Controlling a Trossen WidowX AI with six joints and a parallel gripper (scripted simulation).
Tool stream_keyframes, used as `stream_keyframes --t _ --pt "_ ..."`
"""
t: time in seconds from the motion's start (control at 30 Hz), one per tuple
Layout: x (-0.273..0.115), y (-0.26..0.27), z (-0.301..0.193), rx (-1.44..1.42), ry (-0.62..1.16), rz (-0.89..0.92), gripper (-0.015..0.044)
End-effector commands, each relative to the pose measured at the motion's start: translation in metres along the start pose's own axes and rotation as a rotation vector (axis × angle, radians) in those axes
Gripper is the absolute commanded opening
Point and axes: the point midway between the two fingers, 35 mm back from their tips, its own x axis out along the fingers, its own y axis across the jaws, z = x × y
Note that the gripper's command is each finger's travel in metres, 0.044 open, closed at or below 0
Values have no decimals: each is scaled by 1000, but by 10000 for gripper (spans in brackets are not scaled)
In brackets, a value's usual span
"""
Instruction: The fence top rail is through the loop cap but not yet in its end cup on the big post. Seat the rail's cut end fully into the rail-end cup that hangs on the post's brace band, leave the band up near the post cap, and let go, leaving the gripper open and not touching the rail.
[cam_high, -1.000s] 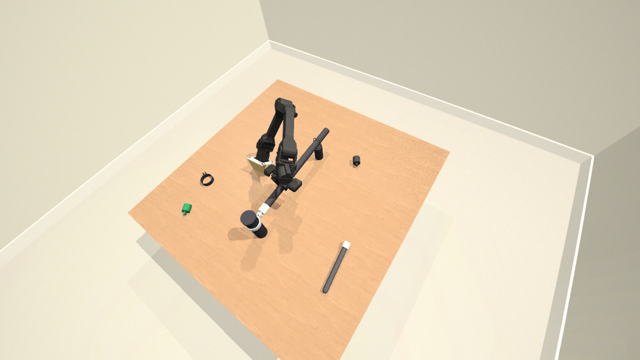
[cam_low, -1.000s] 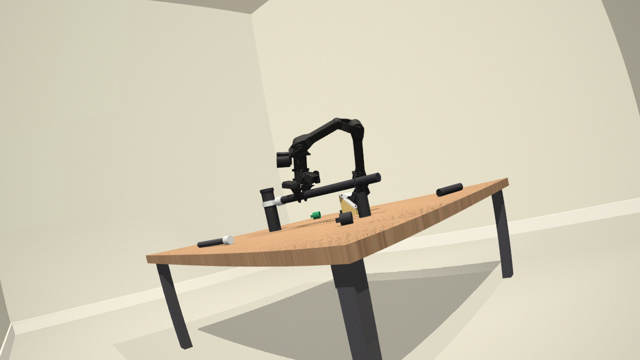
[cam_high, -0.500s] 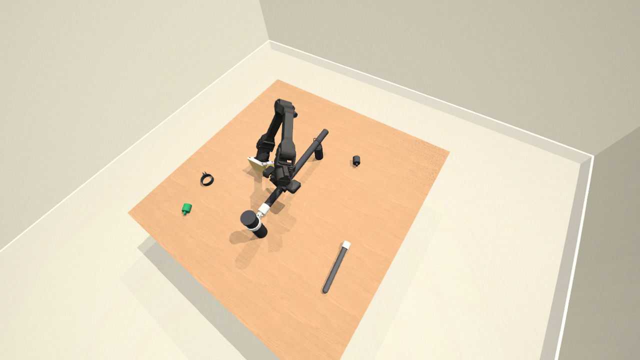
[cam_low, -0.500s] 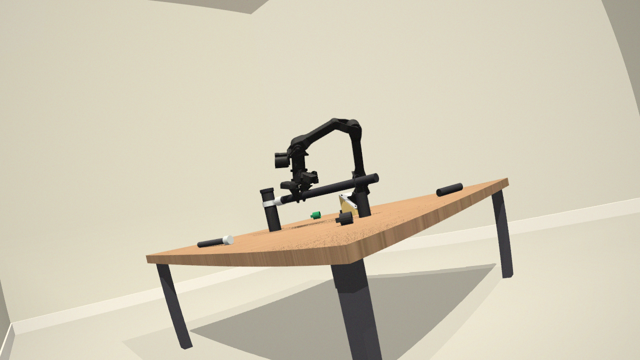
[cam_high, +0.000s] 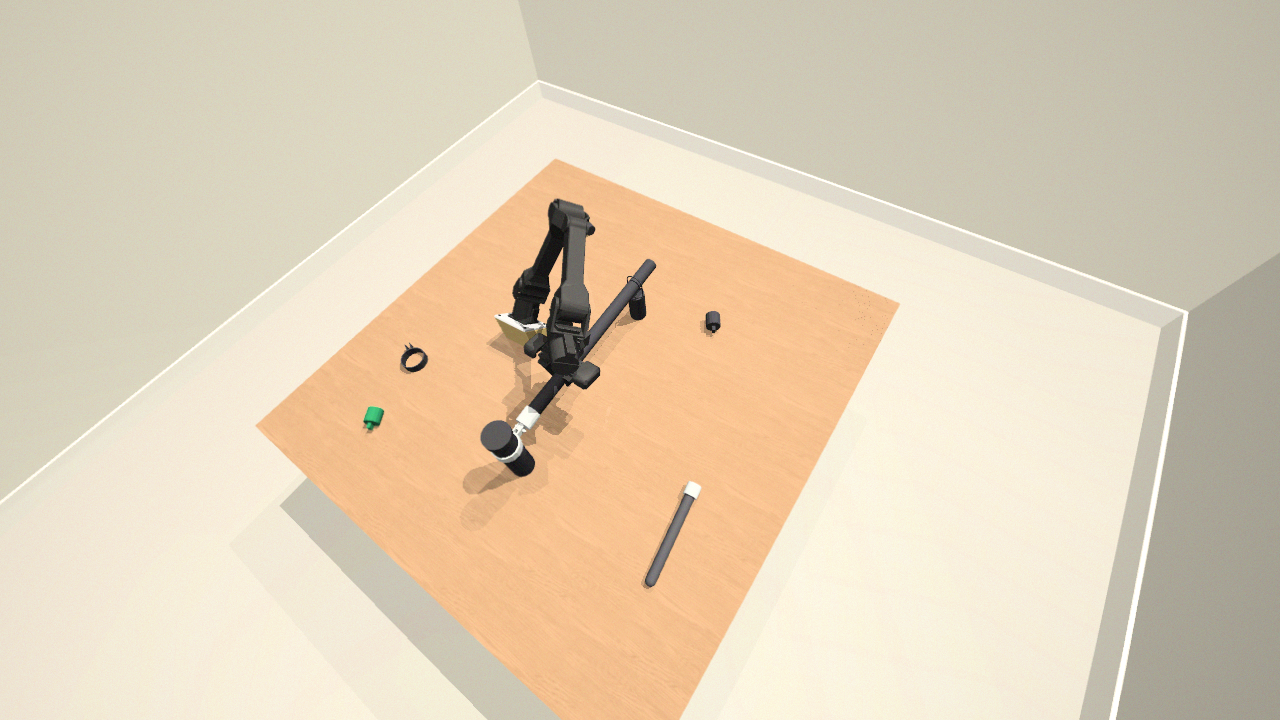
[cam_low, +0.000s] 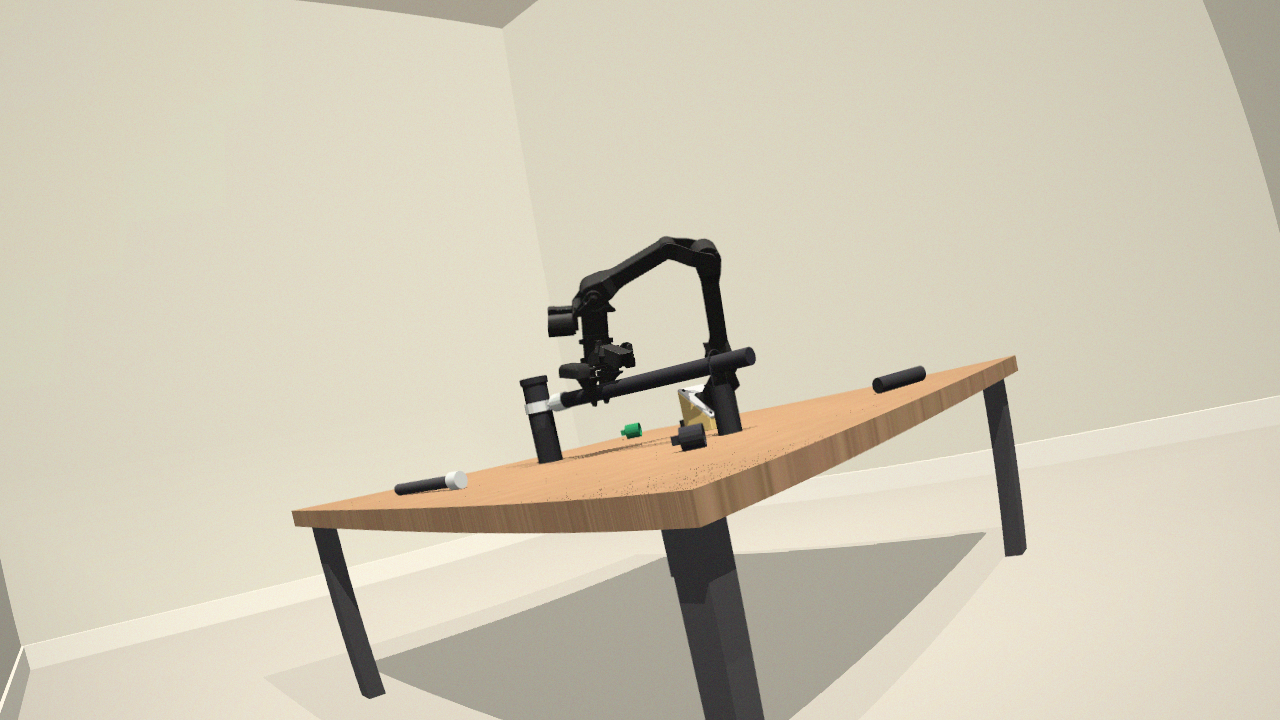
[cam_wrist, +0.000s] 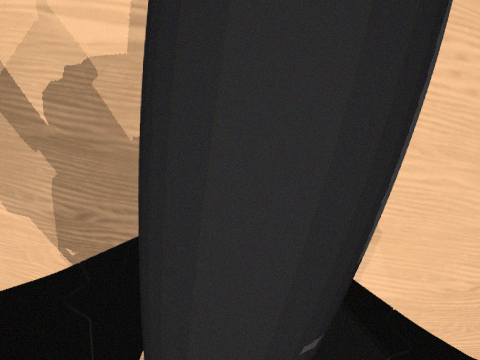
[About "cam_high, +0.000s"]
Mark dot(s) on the green stepped cylinder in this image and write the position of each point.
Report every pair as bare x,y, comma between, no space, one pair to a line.
373,417

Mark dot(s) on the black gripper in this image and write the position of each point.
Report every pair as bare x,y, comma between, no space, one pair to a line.
583,377

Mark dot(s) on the grey faceted cup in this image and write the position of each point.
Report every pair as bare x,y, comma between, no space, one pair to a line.
526,420

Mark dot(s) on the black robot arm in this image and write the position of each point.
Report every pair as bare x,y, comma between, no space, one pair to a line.
568,228

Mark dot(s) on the black ring with two small tabs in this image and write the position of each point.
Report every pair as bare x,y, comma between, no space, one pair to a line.
410,352

